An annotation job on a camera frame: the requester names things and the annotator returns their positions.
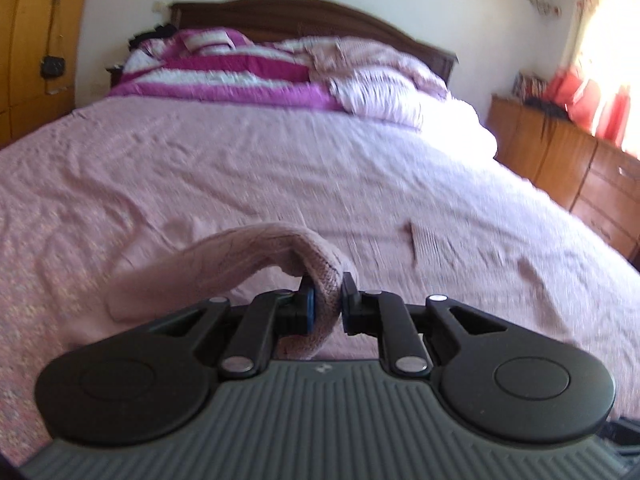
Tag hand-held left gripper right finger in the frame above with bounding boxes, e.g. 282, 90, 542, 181
341, 272, 511, 378

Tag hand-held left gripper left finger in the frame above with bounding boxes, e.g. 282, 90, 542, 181
145, 275, 317, 381

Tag pale pink knit sweater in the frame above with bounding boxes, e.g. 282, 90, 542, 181
107, 220, 501, 361

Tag dark clothes pile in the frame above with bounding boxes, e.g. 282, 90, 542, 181
129, 24, 180, 52

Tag bed with pink floral bedspread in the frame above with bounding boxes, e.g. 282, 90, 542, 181
0, 92, 640, 466

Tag pink checked pillow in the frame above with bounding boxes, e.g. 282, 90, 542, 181
280, 35, 453, 128

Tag magenta white striped quilt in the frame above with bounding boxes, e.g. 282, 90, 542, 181
109, 27, 351, 111

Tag wooden dresser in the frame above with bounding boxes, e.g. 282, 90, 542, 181
486, 92, 640, 266

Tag black clothing on dresser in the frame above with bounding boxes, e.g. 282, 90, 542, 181
522, 96, 571, 121

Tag row of books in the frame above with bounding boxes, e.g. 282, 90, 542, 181
512, 71, 548, 103

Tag dark wooden headboard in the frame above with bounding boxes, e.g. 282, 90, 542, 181
167, 0, 460, 83

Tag red bags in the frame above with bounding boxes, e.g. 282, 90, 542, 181
542, 66, 632, 147

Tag small black hanging bag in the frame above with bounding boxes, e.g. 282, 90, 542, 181
40, 55, 67, 80

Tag light window curtain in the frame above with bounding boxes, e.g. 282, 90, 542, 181
565, 0, 640, 153

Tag wooden wardrobe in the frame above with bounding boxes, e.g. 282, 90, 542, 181
0, 0, 96, 148

